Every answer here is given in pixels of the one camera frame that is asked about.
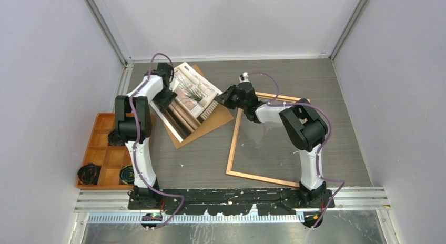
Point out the orange compartment tray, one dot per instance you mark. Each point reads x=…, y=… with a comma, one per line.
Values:
x=110, y=159

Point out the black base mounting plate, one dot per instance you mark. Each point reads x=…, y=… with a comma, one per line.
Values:
x=228, y=202

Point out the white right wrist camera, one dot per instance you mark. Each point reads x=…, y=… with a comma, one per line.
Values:
x=244, y=77

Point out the orange wooden picture frame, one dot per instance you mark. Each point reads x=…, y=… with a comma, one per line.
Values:
x=233, y=146

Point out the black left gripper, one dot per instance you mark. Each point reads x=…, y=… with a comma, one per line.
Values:
x=163, y=103

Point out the dark striped tape roll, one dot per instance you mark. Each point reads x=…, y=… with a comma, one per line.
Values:
x=126, y=175

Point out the plant photo print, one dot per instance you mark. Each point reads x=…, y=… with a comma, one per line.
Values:
x=193, y=102

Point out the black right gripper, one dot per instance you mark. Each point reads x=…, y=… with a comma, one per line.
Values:
x=224, y=98

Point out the black tape roll lower left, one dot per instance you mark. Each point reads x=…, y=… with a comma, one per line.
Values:
x=89, y=174

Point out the black tape roll upper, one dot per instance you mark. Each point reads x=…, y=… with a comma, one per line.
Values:
x=114, y=138

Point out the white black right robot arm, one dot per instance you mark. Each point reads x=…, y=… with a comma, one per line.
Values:
x=304, y=126

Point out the black tape roll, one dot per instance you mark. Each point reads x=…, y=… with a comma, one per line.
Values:
x=114, y=138
x=89, y=174

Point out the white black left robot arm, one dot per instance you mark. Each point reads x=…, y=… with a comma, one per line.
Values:
x=134, y=125

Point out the clear acrylic sheet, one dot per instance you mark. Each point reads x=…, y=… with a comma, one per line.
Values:
x=265, y=150

